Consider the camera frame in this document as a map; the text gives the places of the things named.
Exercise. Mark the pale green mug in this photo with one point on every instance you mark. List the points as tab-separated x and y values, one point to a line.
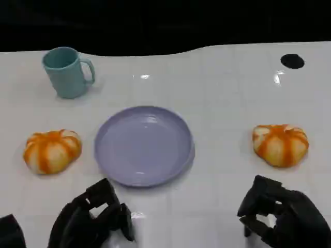
67	75

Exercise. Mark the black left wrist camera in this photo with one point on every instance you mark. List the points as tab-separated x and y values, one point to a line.
10	232

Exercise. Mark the lilac plate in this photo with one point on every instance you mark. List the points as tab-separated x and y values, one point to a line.
144	147

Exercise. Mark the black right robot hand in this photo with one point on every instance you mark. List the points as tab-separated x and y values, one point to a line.
300	211

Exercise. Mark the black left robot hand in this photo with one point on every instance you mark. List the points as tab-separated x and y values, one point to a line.
75	222

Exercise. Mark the orange and white bread roll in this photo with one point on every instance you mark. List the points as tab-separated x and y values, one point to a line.
51	152
282	147

